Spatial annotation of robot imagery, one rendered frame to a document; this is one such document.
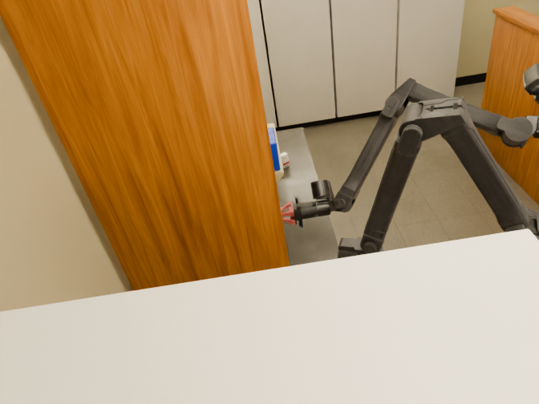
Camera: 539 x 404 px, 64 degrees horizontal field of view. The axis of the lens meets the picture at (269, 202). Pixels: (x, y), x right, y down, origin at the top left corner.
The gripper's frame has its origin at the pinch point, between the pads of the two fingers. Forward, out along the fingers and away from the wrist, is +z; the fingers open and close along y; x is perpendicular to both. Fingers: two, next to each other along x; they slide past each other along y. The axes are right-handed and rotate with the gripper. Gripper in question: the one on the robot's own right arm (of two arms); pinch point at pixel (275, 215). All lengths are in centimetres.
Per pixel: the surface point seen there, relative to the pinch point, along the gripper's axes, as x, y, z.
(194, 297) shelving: 106, 78, 4
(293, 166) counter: -72, -26, -13
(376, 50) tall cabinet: -290, -48, -118
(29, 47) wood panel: 28, 77, 44
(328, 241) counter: -10.0, -25.9, -19.7
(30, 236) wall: 52, 45, 50
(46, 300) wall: 58, 33, 50
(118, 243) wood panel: 28, 22, 45
